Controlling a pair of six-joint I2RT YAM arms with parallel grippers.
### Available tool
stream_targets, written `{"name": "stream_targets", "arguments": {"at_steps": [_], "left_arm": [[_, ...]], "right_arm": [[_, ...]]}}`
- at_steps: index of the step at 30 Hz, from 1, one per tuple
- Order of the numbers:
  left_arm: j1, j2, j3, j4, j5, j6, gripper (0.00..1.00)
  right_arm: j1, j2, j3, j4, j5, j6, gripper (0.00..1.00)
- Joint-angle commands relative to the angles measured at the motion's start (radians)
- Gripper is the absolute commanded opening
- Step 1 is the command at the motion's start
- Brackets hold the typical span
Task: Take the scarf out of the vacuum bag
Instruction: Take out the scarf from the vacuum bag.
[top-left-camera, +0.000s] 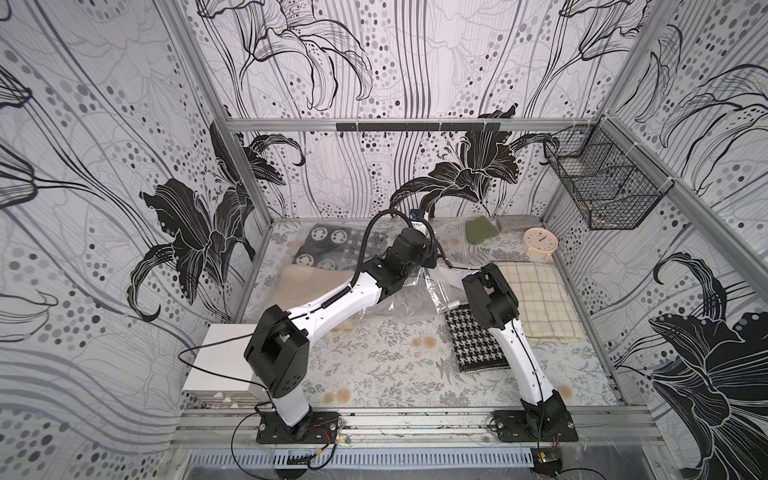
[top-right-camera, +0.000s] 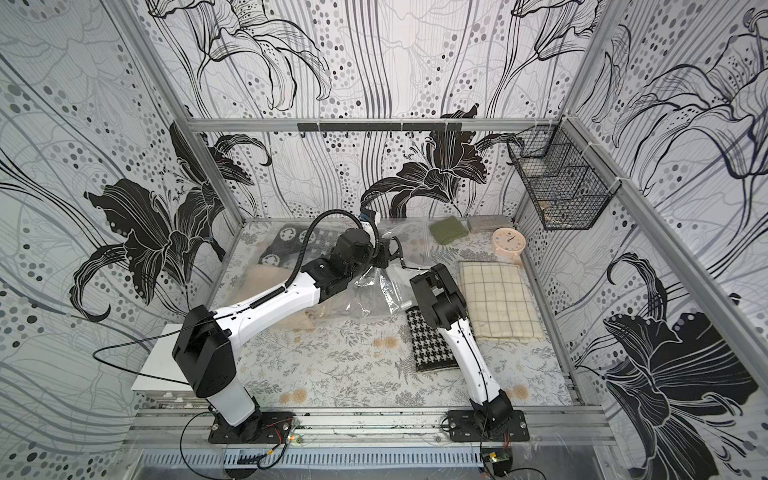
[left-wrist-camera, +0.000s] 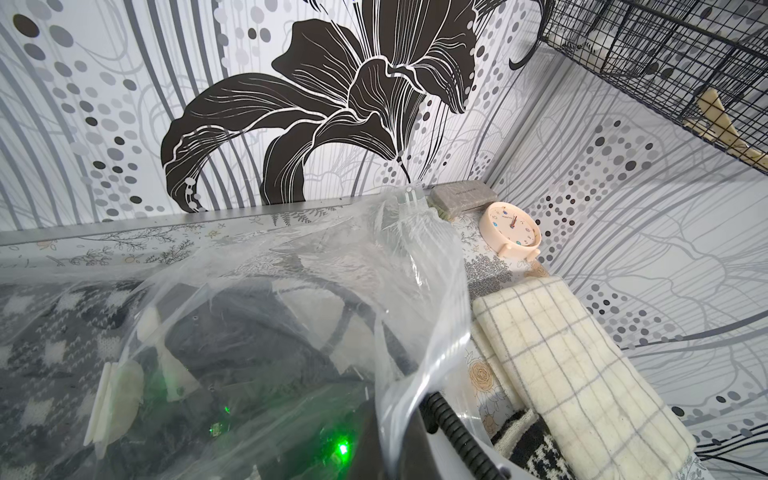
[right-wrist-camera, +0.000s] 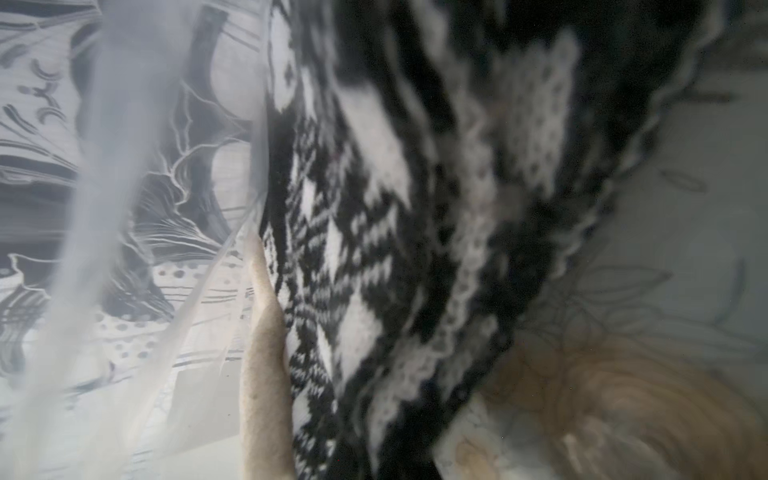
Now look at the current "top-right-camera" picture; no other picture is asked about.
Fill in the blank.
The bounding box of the green scarf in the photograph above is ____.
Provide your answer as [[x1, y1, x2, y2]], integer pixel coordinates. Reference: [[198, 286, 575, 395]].
[[429, 216, 469, 245]]

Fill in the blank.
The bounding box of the black patterned cloth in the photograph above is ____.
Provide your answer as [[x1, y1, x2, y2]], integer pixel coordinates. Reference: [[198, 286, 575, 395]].
[[258, 223, 342, 269]]

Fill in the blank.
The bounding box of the clear plastic vacuum bag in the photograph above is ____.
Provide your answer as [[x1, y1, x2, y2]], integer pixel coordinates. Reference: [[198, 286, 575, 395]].
[[213, 210, 468, 332]]

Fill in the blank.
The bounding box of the beige fluffy cloth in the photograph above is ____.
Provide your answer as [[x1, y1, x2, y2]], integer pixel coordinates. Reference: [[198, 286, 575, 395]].
[[225, 264, 315, 331]]

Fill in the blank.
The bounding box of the black white houndstooth scarf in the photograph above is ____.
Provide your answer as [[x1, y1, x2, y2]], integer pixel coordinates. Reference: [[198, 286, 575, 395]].
[[406, 306, 459, 373]]

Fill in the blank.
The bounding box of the cream checked scarf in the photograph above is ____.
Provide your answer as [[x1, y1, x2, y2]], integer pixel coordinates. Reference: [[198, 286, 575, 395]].
[[460, 262, 546, 341]]

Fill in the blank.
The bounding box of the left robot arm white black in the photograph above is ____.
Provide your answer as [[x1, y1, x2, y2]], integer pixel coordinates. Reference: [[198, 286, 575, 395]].
[[171, 228, 377, 428]]

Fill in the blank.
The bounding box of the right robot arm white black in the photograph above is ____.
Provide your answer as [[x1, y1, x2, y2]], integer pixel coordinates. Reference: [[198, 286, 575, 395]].
[[376, 236, 514, 429]]

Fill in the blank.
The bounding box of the grey sponge block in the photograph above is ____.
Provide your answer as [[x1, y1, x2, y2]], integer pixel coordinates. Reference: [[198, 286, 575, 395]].
[[467, 215, 513, 233]]

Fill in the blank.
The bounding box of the pink round clock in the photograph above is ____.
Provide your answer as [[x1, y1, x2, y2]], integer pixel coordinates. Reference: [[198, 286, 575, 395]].
[[491, 227, 527, 263]]

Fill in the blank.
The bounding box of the small green circuit board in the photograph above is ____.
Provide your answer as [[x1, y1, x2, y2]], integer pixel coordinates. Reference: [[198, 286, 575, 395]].
[[481, 449, 513, 479]]

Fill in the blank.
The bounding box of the white box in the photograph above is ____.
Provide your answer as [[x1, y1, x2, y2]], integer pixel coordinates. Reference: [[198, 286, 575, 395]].
[[131, 324, 194, 401]]

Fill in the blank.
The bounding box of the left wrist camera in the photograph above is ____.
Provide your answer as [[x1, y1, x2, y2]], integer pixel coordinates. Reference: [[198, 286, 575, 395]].
[[360, 209, 379, 225]]

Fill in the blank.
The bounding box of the black wall bar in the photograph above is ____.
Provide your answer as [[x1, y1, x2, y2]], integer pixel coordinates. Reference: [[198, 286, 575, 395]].
[[296, 121, 464, 133]]

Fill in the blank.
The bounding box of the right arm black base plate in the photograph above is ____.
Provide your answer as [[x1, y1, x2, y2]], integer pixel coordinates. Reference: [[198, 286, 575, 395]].
[[441, 410, 530, 443]]

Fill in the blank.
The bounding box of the black wire basket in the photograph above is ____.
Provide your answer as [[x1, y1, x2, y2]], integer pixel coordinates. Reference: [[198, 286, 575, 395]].
[[506, 124, 612, 231]]

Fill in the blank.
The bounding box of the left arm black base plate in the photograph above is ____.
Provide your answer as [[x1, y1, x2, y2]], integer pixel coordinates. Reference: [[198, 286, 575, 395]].
[[208, 410, 295, 445]]

